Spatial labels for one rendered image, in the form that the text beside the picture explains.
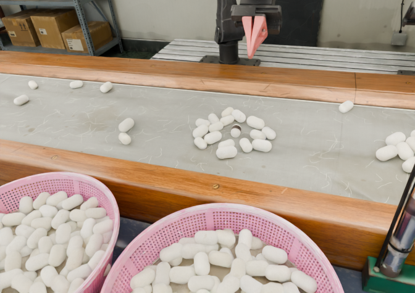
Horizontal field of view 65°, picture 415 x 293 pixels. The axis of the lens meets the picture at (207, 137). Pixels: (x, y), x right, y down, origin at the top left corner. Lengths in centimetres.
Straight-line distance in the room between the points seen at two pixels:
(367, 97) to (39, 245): 66
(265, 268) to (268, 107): 39
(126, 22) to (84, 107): 249
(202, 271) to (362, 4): 238
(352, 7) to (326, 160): 211
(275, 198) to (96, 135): 40
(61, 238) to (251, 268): 27
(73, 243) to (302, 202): 33
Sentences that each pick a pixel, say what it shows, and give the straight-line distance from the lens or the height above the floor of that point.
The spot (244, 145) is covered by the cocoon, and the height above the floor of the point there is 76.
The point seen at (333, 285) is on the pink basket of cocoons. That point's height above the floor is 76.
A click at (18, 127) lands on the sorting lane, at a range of 84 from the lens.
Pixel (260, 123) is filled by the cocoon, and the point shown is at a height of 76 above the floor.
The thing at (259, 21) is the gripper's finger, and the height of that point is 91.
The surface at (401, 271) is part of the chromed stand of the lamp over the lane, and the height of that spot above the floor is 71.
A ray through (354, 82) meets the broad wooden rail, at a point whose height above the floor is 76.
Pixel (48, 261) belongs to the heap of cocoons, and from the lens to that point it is 52.
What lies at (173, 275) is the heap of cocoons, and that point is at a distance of 44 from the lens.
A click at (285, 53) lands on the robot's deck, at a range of 119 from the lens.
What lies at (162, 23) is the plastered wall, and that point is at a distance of 308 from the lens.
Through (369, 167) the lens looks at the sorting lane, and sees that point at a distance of 60.
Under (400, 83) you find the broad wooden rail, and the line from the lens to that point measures 83.
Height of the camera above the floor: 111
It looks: 36 degrees down
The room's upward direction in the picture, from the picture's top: 5 degrees counter-clockwise
